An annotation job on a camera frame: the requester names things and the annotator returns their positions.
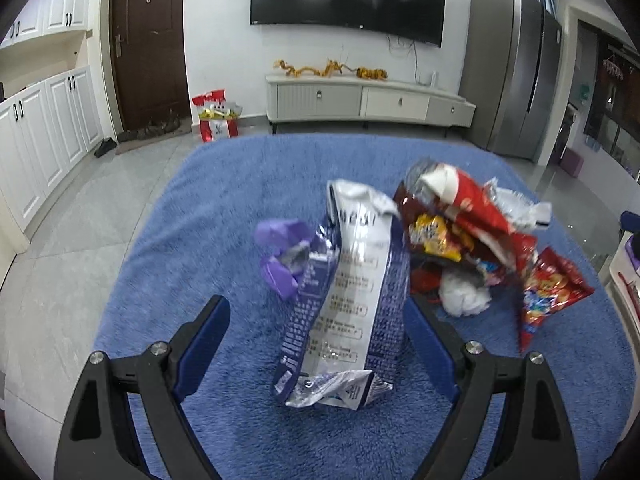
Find white blue snack bag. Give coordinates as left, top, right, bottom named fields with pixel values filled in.
left=272, top=180, right=409, bottom=411

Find red orange chips bag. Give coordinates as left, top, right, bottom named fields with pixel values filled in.
left=518, top=247, right=594, bottom=353

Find white crumpled tissue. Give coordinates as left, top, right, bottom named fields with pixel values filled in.
left=438, top=269, right=491, bottom=318

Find blue shaggy rug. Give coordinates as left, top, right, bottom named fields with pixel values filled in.
left=96, top=133, right=636, bottom=479

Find dark red snack bag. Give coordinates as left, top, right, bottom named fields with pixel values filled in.
left=394, top=181, right=512, bottom=295

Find white silver crumpled wrapper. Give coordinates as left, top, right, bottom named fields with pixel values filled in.
left=484, top=178, right=552, bottom=233

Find red white snack bag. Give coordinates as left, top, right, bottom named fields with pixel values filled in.
left=404, top=159, right=537, bottom=274

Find purple crumpled wrapper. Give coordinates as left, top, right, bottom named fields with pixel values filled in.
left=254, top=219, right=314, bottom=300

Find purple storage box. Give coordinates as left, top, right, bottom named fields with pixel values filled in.
left=560, top=148, right=584, bottom=178

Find black slipper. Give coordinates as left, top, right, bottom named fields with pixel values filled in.
left=93, top=138, right=117, bottom=158

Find brown door mat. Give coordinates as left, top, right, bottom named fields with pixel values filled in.
left=115, top=117, right=192, bottom=155

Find red white gift bag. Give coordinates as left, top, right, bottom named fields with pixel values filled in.
left=192, top=89, right=243, bottom=143

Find grey double door refrigerator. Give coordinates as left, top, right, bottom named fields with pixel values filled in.
left=460, top=0, right=562, bottom=160

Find white grey TV cabinet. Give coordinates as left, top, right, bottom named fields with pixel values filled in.
left=266, top=75, right=476, bottom=128

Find golden tiger ornament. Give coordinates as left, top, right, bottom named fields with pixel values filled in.
left=356, top=67, right=388, bottom=80

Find dark brown entrance door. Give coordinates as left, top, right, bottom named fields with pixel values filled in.
left=110, top=0, right=190, bottom=130

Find golden dragon ornament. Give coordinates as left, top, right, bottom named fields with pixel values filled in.
left=273, top=60, right=357, bottom=78

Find white upper wall cabinets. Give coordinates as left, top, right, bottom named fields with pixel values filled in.
left=1, top=0, right=88, bottom=49

